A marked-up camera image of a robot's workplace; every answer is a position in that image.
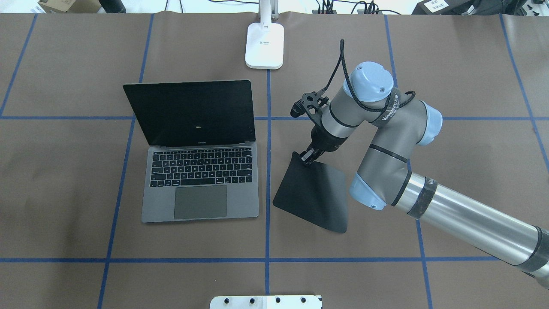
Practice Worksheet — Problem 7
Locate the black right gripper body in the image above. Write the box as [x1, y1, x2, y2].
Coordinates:
[310, 125, 344, 157]

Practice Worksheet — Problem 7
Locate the brown cardboard box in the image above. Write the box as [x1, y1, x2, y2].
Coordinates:
[37, 0, 101, 13]

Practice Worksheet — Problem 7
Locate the black water bottle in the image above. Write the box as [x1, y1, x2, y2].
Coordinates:
[98, 0, 126, 14]

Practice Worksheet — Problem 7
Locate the white desk lamp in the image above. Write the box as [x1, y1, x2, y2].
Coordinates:
[244, 0, 285, 69]

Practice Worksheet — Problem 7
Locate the black mouse pad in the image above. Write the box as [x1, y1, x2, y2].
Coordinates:
[273, 152, 348, 233]

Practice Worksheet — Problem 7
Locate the grey laptop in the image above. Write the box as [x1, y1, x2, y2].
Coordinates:
[122, 80, 259, 224]

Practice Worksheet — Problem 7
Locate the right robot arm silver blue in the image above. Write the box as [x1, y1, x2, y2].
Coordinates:
[292, 61, 548, 289]

